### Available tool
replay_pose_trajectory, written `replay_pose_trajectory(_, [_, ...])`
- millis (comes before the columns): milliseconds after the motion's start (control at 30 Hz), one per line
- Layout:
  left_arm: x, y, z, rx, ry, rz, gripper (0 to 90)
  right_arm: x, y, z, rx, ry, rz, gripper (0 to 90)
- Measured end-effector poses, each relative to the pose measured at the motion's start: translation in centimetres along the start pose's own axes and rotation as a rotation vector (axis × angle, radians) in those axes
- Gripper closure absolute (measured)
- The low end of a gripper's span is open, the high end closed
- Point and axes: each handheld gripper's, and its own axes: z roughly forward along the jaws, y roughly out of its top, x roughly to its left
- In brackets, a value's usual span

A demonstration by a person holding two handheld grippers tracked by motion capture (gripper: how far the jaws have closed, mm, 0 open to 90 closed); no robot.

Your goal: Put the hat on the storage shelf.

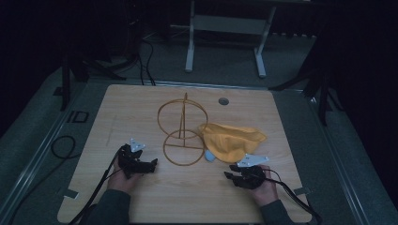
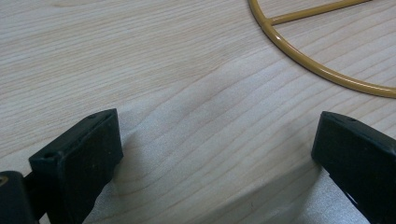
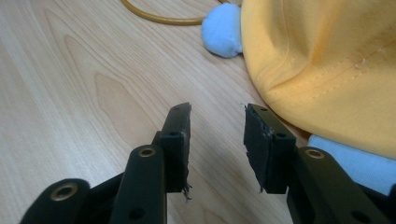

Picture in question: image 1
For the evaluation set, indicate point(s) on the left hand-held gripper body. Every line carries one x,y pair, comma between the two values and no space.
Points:
131,161

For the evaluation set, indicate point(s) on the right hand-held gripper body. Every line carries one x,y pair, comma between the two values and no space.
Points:
252,178

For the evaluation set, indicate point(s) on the yellow cloth hat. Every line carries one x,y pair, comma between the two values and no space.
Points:
231,142

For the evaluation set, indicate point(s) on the person's right hand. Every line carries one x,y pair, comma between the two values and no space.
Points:
268,191

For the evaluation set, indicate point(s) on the person's left hand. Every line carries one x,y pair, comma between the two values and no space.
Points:
120,182

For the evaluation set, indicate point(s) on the small light blue object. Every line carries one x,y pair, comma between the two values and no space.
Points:
209,156

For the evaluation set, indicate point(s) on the grey round table grommet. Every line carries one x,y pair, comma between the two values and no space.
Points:
223,101

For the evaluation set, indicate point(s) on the black tripod stand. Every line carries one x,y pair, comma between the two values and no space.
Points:
324,100
65,87

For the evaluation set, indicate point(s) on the white metal table frame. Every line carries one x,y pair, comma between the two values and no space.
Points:
228,25

